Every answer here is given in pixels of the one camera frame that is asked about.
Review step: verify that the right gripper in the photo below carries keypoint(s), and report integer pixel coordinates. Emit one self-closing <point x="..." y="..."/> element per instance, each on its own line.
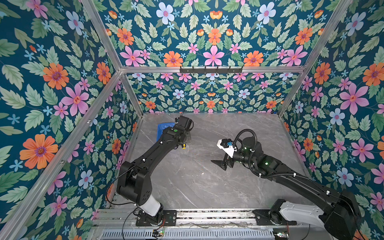
<point x="228" y="160"/>

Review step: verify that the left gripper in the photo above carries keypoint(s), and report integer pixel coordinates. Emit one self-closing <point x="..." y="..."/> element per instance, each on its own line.
<point x="188" y="135"/>

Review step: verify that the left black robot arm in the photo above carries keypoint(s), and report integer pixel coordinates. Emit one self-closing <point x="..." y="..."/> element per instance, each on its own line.
<point x="134" y="180"/>

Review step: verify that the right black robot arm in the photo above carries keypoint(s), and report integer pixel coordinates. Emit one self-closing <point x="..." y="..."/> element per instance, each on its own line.
<point x="336" y="212"/>

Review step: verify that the blue plastic bin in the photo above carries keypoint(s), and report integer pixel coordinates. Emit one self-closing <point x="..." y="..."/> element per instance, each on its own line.
<point x="161" y="127"/>

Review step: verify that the black hook rail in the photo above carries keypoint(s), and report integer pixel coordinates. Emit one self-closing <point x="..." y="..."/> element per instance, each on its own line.
<point x="211" y="70"/>

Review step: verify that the grey cable duct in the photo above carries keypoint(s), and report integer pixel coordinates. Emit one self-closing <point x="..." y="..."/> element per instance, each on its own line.
<point x="188" y="234"/>

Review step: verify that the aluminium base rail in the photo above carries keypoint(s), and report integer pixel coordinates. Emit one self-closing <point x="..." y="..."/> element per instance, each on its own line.
<point x="204" y="218"/>

